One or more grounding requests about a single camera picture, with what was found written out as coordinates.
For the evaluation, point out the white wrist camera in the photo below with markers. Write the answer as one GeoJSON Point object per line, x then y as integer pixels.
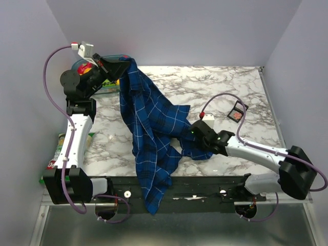
{"type": "Point", "coordinates": [84, 50]}
{"type": "Point", "coordinates": [208, 118]}

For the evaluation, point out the blue plaid shirt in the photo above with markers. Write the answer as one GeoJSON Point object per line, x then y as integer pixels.
{"type": "Point", "coordinates": [160, 133]}

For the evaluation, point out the open brooch box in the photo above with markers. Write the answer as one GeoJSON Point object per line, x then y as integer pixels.
{"type": "Point", "coordinates": [237, 112]}

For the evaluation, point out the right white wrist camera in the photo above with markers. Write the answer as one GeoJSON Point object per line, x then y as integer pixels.
{"type": "Point", "coordinates": [208, 118]}

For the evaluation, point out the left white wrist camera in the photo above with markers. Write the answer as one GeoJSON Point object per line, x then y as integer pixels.
{"type": "Point", "coordinates": [84, 50]}

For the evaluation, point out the black front mounting rail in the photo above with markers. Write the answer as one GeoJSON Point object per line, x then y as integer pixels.
{"type": "Point", "coordinates": [187, 194]}

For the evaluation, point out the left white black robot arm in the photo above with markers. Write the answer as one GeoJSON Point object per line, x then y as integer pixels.
{"type": "Point", "coordinates": [67, 182]}

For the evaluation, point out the clear teal fruit container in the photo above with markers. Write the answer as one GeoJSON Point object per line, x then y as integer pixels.
{"type": "Point", "coordinates": [109, 86]}

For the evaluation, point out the pink dragon fruit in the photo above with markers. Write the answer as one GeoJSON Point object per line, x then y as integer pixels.
{"type": "Point", "coordinates": [84, 68]}

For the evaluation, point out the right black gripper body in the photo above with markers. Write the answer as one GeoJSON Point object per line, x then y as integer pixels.
{"type": "Point", "coordinates": [202, 144]}

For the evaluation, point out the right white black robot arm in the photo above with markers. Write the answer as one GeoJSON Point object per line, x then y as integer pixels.
{"type": "Point", "coordinates": [291, 170]}

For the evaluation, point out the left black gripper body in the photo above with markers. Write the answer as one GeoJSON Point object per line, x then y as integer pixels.
{"type": "Point", "coordinates": [94, 76]}

